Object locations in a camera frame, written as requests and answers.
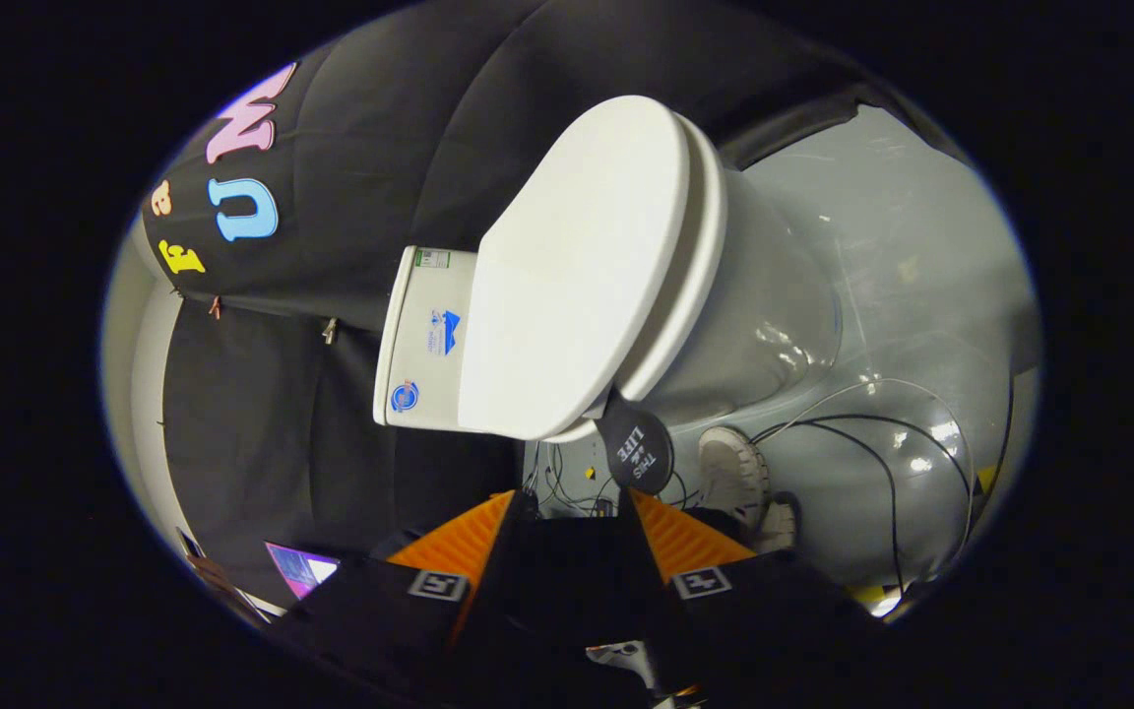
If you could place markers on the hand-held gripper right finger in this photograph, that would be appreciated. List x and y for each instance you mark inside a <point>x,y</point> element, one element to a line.
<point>651,566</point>

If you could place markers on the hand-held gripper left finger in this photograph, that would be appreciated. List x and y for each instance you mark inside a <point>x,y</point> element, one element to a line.
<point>488,601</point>

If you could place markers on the white toilet lid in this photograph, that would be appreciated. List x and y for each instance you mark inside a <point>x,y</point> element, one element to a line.
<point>577,276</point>

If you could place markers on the white ceramic toilet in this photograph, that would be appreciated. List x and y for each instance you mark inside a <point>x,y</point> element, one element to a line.
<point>764,315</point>

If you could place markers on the person's white shoe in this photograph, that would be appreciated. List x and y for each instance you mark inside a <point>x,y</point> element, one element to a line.
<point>732,468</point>
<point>779,527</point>

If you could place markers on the large computer monitor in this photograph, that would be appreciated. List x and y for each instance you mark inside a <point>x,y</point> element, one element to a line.
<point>301,569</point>

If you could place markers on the metal cloth clip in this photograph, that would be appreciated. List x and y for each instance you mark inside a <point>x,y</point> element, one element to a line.
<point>330,330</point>

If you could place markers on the black backdrop cloth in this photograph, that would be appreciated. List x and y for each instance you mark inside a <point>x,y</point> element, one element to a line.
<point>380,148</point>

